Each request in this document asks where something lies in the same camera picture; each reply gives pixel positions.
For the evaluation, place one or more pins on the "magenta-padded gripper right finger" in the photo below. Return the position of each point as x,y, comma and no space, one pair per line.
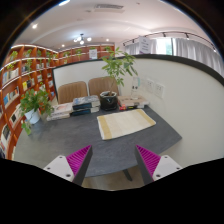
165,166

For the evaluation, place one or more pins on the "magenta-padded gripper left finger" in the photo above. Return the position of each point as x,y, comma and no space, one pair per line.
60,166

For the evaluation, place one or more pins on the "cream and yellow striped towel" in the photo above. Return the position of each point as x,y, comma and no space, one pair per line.
125,123

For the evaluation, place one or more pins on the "white hardcover book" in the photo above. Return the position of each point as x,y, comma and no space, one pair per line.
58,116
62,108

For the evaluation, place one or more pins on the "ivy plant in white pot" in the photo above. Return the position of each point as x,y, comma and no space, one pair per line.
33,101

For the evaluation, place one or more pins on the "beige large book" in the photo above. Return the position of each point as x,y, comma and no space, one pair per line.
131,101

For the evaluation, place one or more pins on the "tan upholstered chair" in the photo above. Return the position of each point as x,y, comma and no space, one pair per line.
100,86
71,91

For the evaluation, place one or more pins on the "small tree in black pot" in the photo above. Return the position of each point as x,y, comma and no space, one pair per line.
108,100

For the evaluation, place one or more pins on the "clear acrylic sign stand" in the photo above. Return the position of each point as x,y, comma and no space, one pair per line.
135,88

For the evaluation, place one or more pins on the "orange wooden bookshelf unit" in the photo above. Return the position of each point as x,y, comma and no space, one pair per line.
15,83

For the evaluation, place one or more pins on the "white curtain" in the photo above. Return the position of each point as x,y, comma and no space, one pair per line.
196,51

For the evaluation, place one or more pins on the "hanging white and purple banner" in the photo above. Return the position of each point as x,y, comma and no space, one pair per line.
144,45

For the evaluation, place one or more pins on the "ceiling chandelier with round bulbs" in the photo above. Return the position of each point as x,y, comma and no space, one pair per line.
81,39

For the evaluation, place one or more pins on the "ceiling air vent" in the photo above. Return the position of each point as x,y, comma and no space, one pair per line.
109,7

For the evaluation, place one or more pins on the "white wall socket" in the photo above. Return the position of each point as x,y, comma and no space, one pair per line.
159,90
150,86

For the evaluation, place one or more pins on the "black track light rail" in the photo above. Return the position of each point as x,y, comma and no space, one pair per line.
173,33

